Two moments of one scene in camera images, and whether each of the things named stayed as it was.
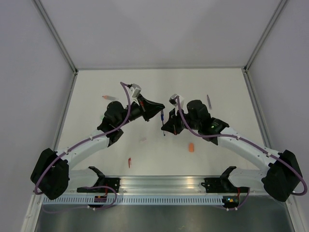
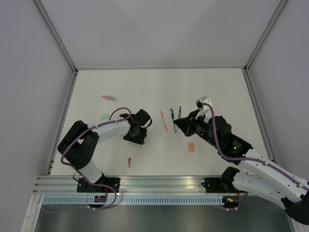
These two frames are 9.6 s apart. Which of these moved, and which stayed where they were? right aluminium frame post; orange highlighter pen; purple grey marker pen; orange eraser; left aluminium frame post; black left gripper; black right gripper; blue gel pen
Moved: black right gripper; purple grey marker pen; blue gel pen; black left gripper
Stayed: orange highlighter pen; right aluminium frame post; orange eraser; left aluminium frame post
